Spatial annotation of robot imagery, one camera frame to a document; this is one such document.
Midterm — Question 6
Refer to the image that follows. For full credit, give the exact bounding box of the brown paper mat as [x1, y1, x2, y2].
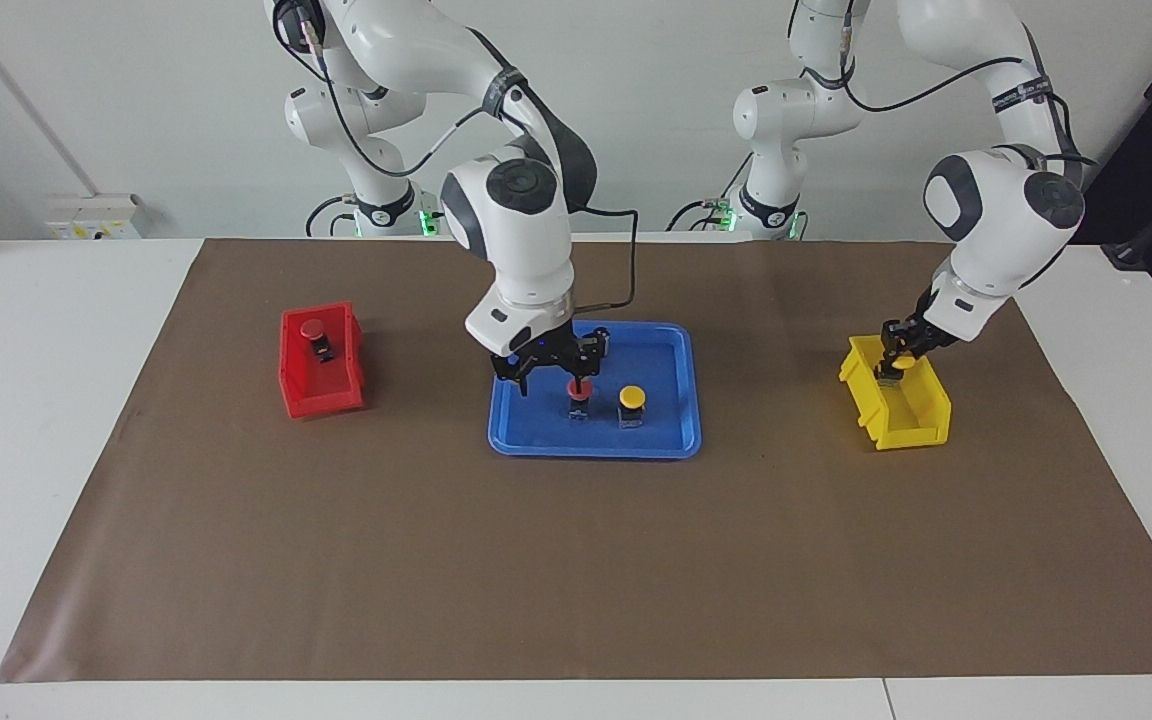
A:
[0, 238, 1152, 684]

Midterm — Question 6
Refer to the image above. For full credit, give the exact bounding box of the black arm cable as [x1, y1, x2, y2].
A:
[798, 0, 1099, 169]
[274, 0, 640, 313]

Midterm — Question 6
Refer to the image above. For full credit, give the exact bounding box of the red plastic bin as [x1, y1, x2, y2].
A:
[278, 303, 368, 420]

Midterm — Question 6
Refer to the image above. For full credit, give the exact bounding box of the yellow plastic bin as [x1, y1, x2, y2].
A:
[838, 332, 953, 452]

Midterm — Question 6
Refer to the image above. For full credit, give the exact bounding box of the white wall outlet box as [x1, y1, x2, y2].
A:
[44, 193, 145, 241]

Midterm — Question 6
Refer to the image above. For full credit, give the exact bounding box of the blue plastic tray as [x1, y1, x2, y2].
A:
[488, 319, 704, 460]

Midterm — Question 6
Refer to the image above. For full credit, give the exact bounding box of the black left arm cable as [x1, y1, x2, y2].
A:
[798, 0, 1099, 169]

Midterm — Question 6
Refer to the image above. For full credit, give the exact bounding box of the black base cable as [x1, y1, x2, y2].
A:
[666, 150, 753, 233]
[305, 195, 359, 238]

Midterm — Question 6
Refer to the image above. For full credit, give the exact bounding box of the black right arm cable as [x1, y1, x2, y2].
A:
[274, 0, 640, 313]

